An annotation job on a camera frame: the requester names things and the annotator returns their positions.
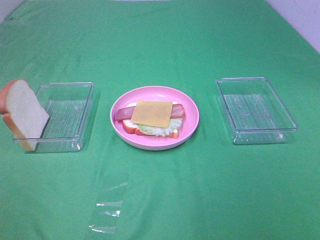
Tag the yellow cheese slice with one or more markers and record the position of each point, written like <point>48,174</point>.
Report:
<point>152,113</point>

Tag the green lettuce leaf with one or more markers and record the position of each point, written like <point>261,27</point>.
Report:
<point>174,125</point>

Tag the bacon strip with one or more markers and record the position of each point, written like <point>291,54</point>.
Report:
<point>124,113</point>
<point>178,111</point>

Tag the bread slice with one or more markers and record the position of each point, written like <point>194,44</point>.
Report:
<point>132,128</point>
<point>22,113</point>

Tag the pink round plate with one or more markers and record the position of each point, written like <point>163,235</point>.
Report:
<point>162,93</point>

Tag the green tablecloth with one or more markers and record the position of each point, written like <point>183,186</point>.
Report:
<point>207,188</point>

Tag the clear left plastic container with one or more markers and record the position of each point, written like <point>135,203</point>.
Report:
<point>71,107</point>

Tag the clear plastic container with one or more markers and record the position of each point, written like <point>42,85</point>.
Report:
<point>71,107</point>
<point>253,111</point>

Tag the clear right plastic container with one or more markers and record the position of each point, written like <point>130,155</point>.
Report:
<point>253,111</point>

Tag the clear plastic film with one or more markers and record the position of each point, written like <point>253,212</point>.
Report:
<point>108,206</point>

